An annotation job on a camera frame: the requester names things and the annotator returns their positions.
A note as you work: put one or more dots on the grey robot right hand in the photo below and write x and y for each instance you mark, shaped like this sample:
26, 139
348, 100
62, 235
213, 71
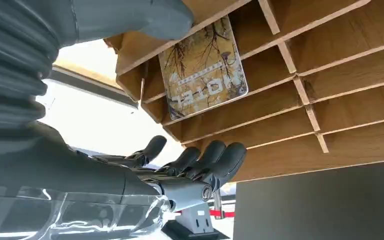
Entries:
62, 169

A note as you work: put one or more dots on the clear plastic guard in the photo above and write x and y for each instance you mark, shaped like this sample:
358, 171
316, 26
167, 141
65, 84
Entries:
62, 215

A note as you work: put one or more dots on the grey stand on black base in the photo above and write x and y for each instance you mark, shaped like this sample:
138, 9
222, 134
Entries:
195, 223

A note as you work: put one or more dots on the red barrier belt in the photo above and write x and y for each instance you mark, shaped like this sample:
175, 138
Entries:
223, 213

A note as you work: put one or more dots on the dark grey laptop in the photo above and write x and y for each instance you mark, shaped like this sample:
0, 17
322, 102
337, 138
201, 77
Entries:
311, 208

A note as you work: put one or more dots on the wooden card box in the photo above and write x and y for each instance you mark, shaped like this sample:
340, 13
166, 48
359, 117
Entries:
344, 99

